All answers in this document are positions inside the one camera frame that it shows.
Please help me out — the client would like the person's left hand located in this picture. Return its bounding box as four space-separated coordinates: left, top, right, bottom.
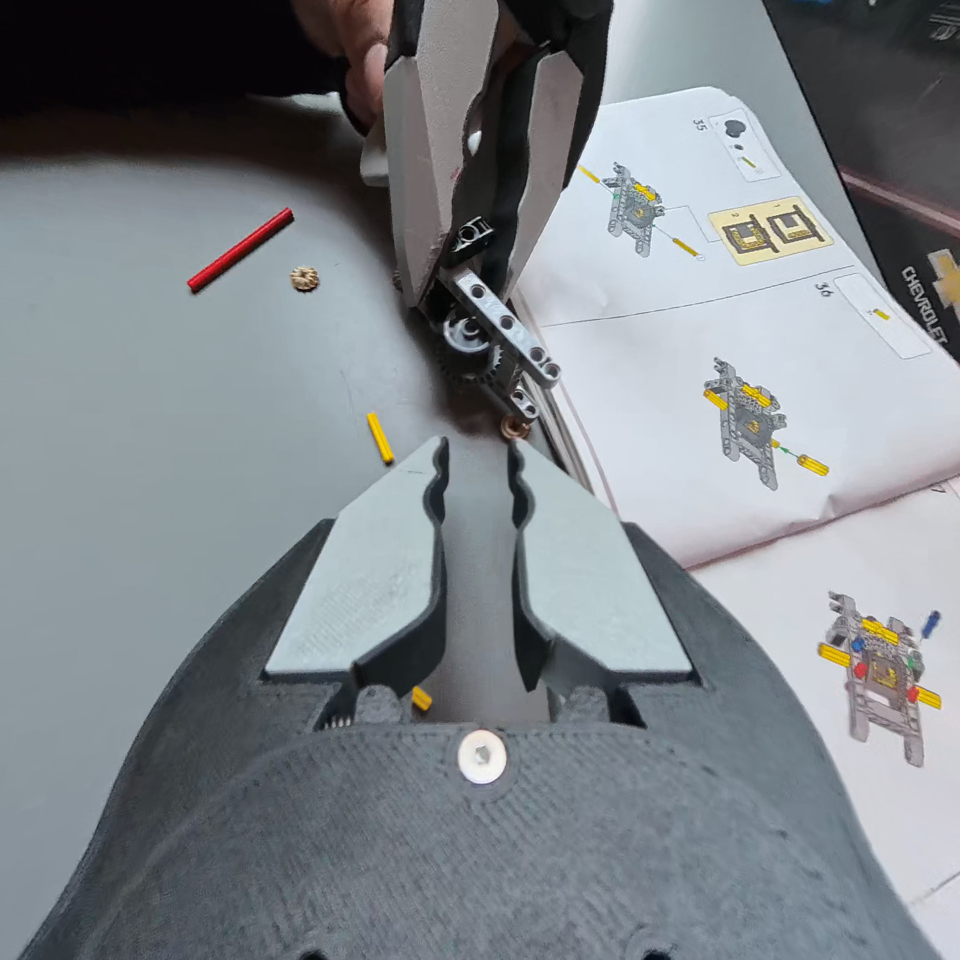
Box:
288 0 396 138

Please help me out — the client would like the red lego axle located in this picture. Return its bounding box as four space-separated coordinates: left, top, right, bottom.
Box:
186 207 296 294

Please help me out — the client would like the grey lego gear frame assembly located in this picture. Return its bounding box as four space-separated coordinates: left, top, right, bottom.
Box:
416 217 564 419

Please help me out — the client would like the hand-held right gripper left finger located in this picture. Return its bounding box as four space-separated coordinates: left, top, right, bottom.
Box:
264 436 451 689

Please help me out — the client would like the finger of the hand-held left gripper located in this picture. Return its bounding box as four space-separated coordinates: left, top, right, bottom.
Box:
382 0 501 310
480 45 586 303

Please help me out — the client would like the white lego instruction booklet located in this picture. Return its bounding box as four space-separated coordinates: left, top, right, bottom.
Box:
517 86 960 960

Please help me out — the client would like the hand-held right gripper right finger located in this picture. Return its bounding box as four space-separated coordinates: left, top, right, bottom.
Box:
507 441 693 693

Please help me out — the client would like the person's left forearm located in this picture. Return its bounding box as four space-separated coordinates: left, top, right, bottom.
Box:
0 0 346 117

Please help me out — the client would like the black lego set box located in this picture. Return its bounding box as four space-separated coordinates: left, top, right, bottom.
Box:
761 0 960 370

